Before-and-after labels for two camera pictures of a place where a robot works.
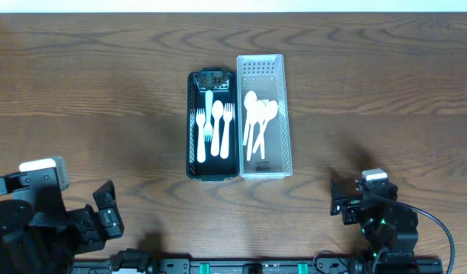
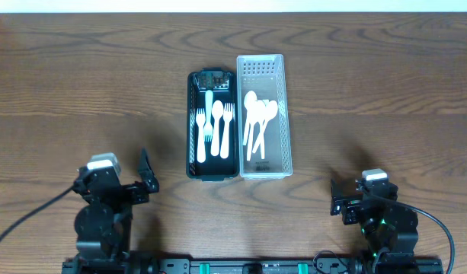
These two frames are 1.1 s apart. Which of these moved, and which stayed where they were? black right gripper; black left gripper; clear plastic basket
Moved: black left gripper
Stayed: clear plastic basket; black right gripper
